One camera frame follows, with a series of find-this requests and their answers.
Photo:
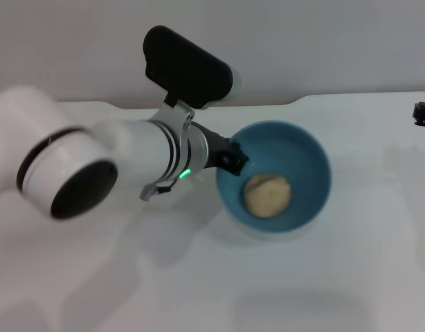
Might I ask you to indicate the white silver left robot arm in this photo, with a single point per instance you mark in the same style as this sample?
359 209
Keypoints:
136 145

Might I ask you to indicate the beige egg yolk pastry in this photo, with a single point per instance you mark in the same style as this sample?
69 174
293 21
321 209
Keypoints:
268 195

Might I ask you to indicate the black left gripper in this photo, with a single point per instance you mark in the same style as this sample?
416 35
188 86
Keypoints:
214 145

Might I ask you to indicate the blue ceramic bowl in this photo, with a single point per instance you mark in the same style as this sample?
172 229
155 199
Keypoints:
302 180

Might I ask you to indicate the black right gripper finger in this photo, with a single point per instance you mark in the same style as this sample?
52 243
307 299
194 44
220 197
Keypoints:
422 112

